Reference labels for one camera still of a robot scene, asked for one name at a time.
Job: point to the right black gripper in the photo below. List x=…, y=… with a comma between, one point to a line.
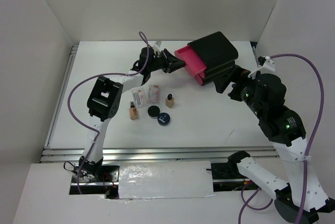
x=239, y=75

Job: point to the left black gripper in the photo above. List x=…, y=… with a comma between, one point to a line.
x=175, y=64

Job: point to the pink top drawer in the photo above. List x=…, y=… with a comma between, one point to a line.
x=194, y=65

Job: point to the black drawer organizer case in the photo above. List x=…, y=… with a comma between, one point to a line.
x=217, y=52

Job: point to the floral clear makeup box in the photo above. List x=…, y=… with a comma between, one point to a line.
x=153, y=94

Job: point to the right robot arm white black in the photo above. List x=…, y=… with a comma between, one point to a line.
x=300, y=198

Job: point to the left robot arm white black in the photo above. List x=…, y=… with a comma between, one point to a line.
x=104, y=100

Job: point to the square foundation bottle black cap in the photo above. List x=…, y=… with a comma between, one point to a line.
x=169, y=101

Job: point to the black lid powder jar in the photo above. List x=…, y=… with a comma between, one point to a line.
x=153, y=111

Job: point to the blue lid F powder jar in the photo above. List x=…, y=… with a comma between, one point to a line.
x=163, y=119

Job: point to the BB foundation pump bottle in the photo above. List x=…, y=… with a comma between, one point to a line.
x=133, y=111

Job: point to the white foil-taped board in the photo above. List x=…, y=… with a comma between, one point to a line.
x=153, y=180

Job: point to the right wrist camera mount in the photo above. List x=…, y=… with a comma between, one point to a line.
x=265, y=66

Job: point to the aluminium left rail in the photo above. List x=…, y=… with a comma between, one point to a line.
x=58, y=106

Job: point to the aluminium rail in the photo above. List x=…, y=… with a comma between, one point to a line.
x=58, y=106
x=157, y=154

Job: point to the aluminium front rail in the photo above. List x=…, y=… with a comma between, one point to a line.
x=157, y=154

